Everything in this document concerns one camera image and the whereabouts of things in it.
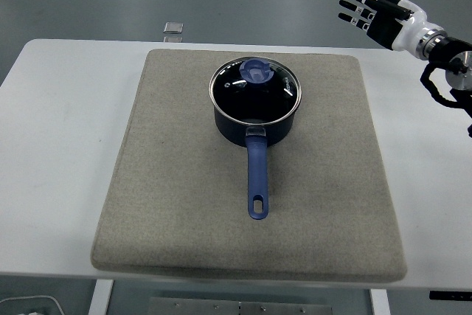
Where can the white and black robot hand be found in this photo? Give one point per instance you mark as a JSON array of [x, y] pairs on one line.
[[383, 29]]

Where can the glass lid with blue knob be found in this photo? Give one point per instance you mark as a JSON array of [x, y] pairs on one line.
[[274, 90]]

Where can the silver square floor plate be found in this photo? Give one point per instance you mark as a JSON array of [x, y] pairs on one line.
[[173, 27]]

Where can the beige fabric mat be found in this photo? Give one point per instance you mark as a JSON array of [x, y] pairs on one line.
[[184, 200]]

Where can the black flat bar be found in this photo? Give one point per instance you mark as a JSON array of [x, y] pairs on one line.
[[451, 295]]

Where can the white table leg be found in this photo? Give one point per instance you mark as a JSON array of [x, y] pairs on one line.
[[380, 304], [100, 298]]

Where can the grey metal plate with screws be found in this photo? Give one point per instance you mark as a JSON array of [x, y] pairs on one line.
[[239, 307]]

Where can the white rounded container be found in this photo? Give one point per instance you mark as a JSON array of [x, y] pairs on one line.
[[44, 304]]

